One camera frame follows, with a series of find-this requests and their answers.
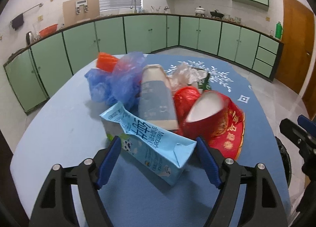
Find red gold paper bowl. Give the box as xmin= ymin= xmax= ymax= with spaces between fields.
xmin=182 ymin=90 xmax=245 ymax=160

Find light blue milk carton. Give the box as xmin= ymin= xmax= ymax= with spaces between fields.
xmin=100 ymin=102 xmax=197 ymax=186

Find green white milk carton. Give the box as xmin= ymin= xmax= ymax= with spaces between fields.
xmin=189 ymin=68 xmax=212 ymax=94

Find red plastic bag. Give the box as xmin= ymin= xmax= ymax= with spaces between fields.
xmin=174 ymin=86 xmax=200 ymax=136

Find white plastic bag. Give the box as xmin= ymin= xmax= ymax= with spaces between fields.
xmin=167 ymin=63 xmax=208 ymax=93

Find blue plastic bag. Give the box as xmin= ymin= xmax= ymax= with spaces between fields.
xmin=85 ymin=52 xmax=146 ymax=110

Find grey white paper cup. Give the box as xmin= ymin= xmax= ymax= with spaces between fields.
xmin=138 ymin=64 xmax=179 ymax=131

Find black trash bin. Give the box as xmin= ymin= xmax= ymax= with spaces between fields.
xmin=275 ymin=136 xmax=292 ymax=187

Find green lower kitchen cabinets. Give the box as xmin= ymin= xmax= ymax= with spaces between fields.
xmin=3 ymin=13 xmax=283 ymax=113

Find brown wooden door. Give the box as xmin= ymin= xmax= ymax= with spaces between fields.
xmin=302 ymin=71 xmax=316 ymax=118
xmin=275 ymin=0 xmax=315 ymax=94

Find blue tree-print tablecloth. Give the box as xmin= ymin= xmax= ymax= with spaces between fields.
xmin=76 ymin=54 xmax=292 ymax=227

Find green thermos bottle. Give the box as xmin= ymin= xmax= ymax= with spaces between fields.
xmin=275 ymin=22 xmax=283 ymax=40

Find black wok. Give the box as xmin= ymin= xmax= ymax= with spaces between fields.
xmin=210 ymin=10 xmax=224 ymax=19

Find white cooking pot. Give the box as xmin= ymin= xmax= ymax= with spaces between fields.
xmin=194 ymin=6 xmax=206 ymax=17

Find steel electric kettle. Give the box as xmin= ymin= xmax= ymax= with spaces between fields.
xmin=26 ymin=31 xmax=35 ymax=46

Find orange plastic basin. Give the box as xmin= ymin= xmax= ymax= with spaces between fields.
xmin=39 ymin=24 xmax=58 ymax=38

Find brown cardboard box on counter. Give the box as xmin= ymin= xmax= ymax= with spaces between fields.
xmin=63 ymin=0 xmax=100 ymax=27

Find chrome sink faucet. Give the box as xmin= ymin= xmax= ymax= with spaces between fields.
xmin=130 ymin=0 xmax=137 ymax=13

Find dark towel on rail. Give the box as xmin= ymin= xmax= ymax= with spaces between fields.
xmin=11 ymin=13 xmax=24 ymax=31

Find chrome towel rail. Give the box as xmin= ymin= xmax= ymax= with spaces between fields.
xmin=23 ymin=2 xmax=43 ymax=14

